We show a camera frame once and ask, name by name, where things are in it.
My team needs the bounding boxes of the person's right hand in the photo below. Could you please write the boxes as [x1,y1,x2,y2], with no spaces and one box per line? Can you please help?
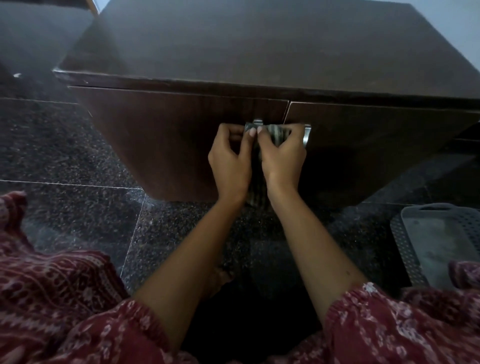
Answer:
[256,122,308,194]

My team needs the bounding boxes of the person's left hand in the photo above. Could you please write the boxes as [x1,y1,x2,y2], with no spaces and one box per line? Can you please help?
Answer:
[207,122,258,206]

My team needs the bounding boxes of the checked green cloth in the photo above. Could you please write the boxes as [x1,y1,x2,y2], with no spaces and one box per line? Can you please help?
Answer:
[243,122,293,209]

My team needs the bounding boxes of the dark brown wooden cabinet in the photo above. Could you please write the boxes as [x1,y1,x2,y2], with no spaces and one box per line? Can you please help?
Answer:
[52,0,480,207]

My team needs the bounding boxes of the person's right forearm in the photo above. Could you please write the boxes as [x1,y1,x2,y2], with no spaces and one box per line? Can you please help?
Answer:
[268,185,369,324]

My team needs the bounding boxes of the person's left forearm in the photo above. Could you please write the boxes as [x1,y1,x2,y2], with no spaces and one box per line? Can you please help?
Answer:
[133,194,245,353]

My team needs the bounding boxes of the person's left foot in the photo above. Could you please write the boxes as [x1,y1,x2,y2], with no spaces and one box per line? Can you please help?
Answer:
[204,266,235,299]

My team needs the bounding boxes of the grey perforated plastic basket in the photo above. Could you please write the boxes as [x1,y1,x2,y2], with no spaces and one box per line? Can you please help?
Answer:
[389,203,480,292]

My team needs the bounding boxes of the red floral garment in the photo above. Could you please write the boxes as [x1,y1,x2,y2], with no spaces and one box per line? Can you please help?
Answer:
[0,191,480,364]

